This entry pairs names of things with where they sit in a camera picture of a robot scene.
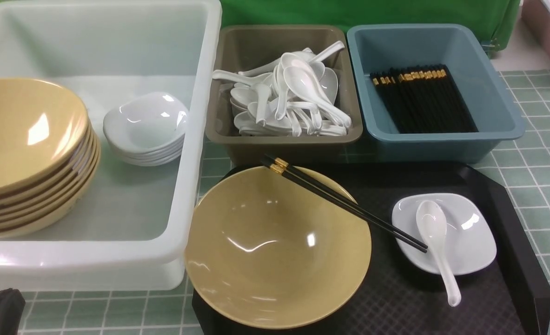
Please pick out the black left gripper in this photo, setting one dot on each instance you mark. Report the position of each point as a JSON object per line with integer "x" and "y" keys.
{"x": 12, "y": 304}

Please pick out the yellow noodle bowl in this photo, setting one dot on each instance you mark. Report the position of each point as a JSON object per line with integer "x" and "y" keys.
{"x": 267, "y": 253}

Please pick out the black chopstick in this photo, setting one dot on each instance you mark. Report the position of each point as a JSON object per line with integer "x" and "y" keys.
{"x": 326, "y": 194}
{"x": 330, "y": 190}

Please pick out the white ceramic soup spoon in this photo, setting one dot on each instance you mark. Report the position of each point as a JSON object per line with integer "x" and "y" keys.
{"x": 432, "y": 226}

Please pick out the white square sauce dish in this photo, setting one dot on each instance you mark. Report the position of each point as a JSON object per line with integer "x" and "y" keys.
{"x": 469, "y": 243}

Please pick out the large white plastic tub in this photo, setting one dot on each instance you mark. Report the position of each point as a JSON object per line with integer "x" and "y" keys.
{"x": 129, "y": 230}

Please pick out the stack of yellow bowls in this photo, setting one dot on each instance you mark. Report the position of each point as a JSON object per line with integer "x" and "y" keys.
{"x": 49, "y": 154}

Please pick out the stack of white dishes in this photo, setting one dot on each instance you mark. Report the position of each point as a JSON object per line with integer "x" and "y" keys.
{"x": 147, "y": 131}

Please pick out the brown plastic spoon bin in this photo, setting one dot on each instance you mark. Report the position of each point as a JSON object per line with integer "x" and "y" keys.
{"x": 245, "y": 47}

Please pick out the pile of white spoons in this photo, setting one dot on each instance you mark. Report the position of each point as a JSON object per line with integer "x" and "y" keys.
{"x": 294, "y": 95}

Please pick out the bundle of black chopsticks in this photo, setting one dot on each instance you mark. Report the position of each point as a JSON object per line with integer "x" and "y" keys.
{"x": 423, "y": 100}

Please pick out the blue plastic chopstick bin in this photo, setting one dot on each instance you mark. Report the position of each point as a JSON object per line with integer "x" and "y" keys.
{"x": 377, "y": 48}

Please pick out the black plastic serving tray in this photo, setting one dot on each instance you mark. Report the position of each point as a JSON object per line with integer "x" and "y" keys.
{"x": 509, "y": 297}

